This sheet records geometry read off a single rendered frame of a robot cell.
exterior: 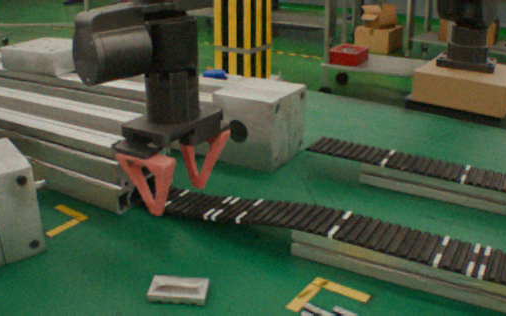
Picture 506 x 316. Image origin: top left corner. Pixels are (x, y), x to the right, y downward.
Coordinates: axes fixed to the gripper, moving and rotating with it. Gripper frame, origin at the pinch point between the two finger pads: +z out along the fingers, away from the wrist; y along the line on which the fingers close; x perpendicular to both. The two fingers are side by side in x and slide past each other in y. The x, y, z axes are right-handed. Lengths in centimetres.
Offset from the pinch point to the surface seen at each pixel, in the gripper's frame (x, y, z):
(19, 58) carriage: -46.5, -13.2, -9.2
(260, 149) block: 2.7, -13.8, -1.2
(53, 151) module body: -14.9, 5.3, -3.9
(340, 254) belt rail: 20.2, 1.6, 0.6
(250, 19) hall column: -167, -294, 26
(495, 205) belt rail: 32.7, -16.8, 0.8
